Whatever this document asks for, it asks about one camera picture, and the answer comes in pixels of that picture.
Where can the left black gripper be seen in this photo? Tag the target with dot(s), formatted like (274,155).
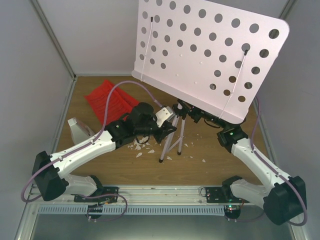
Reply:
(163,131)

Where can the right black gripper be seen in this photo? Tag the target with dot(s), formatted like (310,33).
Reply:
(195,113)

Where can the red sheet music paper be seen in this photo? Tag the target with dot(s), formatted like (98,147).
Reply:
(127,101)

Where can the white tripod music stand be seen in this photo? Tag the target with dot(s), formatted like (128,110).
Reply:
(210,55)

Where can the white metronome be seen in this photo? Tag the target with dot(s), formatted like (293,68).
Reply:
(79,130)

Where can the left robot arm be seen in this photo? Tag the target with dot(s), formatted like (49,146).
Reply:
(52,172)

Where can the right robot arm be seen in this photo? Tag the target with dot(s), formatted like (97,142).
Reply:
(282,197)

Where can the white debris pile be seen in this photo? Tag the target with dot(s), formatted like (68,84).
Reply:
(141,148)

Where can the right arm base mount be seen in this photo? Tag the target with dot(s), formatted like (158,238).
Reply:
(217,194)

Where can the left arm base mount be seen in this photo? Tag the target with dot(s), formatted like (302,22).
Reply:
(100,196)

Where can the slotted cable duct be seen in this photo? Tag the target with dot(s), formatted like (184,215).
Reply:
(163,210)

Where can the aluminium rail frame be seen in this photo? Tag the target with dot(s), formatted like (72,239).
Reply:
(239,222)

